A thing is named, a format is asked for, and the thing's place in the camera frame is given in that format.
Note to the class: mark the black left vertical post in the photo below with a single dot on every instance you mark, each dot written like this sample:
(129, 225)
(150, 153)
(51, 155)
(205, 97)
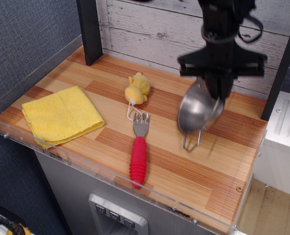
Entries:
(89, 24)

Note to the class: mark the yellow object at corner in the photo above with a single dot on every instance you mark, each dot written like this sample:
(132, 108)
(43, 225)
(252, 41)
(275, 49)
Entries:
(19, 231)

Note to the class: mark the small steel pot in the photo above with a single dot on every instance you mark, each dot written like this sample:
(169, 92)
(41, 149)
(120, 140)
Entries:
(198, 112)

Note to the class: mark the grey toy cabinet front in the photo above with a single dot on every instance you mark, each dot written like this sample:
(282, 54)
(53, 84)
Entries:
(72, 188)

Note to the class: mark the clear acrylic table guard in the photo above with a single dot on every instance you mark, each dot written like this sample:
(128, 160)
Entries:
(205, 186)

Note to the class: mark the silver button control panel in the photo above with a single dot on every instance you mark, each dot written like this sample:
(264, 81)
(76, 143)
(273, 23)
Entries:
(113, 219)

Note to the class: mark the black right vertical post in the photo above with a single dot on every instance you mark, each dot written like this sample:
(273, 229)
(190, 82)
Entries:
(277, 84)

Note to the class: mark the white ridged appliance top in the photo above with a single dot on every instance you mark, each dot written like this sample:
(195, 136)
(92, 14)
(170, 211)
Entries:
(278, 128)

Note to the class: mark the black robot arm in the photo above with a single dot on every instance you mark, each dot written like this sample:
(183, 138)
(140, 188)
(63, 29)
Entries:
(222, 19)

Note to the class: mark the red handled metal fork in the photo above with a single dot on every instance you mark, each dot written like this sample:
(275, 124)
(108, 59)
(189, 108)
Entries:
(138, 163)

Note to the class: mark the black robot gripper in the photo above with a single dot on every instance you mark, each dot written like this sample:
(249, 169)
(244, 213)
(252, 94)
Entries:
(226, 57)

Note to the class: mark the yellow plush duck toy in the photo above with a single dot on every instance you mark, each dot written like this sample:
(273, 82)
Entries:
(137, 91)

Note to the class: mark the black vertical post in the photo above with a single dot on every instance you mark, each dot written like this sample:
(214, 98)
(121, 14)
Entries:
(89, 24)
(277, 84)

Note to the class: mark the yellow folded cloth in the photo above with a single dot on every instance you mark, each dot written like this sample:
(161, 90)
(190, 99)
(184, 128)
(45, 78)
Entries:
(61, 117)

